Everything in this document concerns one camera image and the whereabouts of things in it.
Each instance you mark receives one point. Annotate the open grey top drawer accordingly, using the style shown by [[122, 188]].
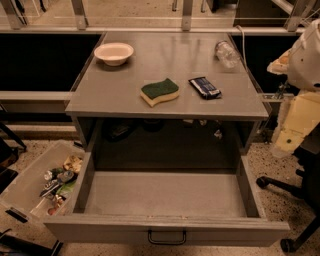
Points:
[[123, 192]]

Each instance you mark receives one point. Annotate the clear plastic bottle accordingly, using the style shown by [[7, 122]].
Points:
[[226, 54]]

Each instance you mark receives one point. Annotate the crumpled yellow wrapper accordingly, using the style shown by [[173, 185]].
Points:
[[73, 163]]

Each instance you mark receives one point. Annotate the black drawer handle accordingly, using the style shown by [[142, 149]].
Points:
[[167, 238]]

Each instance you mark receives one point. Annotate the white bowl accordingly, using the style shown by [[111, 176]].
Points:
[[114, 54]]

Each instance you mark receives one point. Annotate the silver blue packet in bin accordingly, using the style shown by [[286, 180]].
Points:
[[61, 179]]

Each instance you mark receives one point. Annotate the green and yellow sponge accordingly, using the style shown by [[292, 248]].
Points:
[[159, 92]]

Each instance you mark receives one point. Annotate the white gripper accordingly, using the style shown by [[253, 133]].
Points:
[[304, 68]]

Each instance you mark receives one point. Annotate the dark blue snack packet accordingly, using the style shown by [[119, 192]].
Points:
[[205, 88]]

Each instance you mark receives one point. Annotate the green packet in bin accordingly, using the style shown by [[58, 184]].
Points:
[[66, 189]]

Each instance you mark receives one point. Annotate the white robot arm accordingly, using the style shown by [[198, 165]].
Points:
[[304, 60]]

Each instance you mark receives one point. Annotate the clear plastic storage bin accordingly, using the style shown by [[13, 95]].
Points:
[[21, 198]]

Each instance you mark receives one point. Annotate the grey cabinet with top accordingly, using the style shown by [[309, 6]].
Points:
[[114, 92]]

